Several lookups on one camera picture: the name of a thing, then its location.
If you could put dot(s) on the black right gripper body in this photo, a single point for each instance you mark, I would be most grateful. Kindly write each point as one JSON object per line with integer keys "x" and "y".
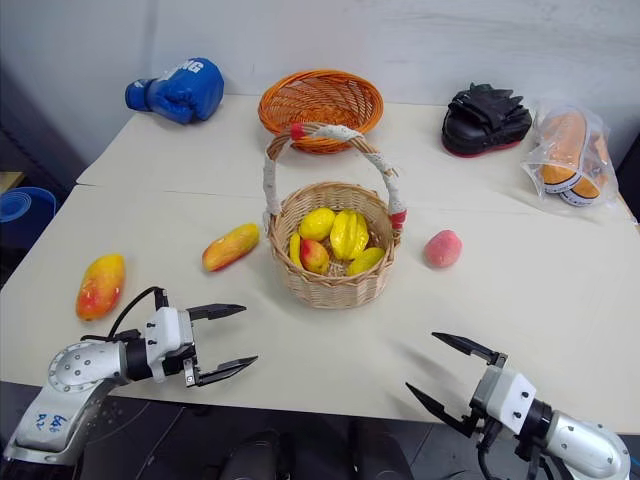
{"x": 475, "y": 425}

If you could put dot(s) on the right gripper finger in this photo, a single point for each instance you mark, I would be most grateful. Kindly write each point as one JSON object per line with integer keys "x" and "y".
{"x": 442, "y": 410}
{"x": 467, "y": 346}

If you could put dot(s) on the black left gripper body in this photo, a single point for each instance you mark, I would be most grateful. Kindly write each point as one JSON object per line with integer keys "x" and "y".
{"x": 194, "y": 345}

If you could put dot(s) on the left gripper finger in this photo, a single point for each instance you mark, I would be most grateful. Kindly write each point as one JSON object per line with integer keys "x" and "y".
{"x": 217, "y": 311}
{"x": 225, "y": 371}

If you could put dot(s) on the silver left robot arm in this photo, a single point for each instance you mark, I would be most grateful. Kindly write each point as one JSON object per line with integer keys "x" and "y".
{"x": 75, "y": 370}

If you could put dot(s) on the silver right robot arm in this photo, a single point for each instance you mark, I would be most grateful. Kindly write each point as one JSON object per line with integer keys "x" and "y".
{"x": 585, "y": 440}

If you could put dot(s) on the orange wicker bowl basket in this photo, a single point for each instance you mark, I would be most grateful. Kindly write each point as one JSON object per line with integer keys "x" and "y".
{"x": 320, "y": 100}

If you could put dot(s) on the long orange yellow mango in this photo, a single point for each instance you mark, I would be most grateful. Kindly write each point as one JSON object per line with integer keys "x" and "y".
{"x": 230, "y": 247}

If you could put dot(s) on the small yellow banana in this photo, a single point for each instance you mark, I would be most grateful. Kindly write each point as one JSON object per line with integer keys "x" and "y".
{"x": 294, "y": 251}

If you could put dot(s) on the pink peach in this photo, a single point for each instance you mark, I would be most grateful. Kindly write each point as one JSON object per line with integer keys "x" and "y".
{"x": 443, "y": 249}

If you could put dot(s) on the small red yellow mango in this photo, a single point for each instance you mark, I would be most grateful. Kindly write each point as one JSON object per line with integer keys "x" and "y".
{"x": 312, "y": 256}

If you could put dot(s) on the plump red yellow mango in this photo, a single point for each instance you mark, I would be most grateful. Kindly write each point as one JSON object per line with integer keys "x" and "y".
{"x": 100, "y": 287}

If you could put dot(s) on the yellow green mango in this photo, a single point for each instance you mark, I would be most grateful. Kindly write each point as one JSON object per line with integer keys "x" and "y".
{"x": 366, "y": 261}

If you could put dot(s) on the yellow lemon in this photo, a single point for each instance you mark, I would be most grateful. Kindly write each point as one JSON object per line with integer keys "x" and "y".
{"x": 317, "y": 224}

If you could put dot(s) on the yellow starfruit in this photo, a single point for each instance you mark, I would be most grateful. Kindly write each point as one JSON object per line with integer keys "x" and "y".
{"x": 347, "y": 235}

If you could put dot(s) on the clear plastic bag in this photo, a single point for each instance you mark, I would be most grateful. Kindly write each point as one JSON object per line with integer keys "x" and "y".
{"x": 532, "y": 170}

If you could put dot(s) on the blue plastic container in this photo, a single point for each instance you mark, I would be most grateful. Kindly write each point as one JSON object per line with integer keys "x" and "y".
{"x": 25, "y": 210}

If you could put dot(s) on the blue boxing glove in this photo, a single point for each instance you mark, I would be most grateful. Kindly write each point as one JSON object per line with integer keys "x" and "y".
{"x": 185, "y": 95}

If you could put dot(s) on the black punch mitt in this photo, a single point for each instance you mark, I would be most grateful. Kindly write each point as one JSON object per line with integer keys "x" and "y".
{"x": 480, "y": 125}

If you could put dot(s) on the light wooden board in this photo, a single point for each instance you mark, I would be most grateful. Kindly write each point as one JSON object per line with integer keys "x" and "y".
{"x": 9, "y": 181}

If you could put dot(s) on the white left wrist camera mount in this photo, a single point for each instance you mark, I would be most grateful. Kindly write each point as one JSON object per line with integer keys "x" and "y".
{"x": 167, "y": 330}

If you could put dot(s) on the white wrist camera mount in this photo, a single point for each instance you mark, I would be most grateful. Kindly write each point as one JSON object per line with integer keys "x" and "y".
{"x": 167, "y": 330}
{"x": 510, "y": 400}

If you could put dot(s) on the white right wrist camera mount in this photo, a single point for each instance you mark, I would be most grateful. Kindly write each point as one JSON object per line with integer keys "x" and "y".
{"x": 510, "y": 400}

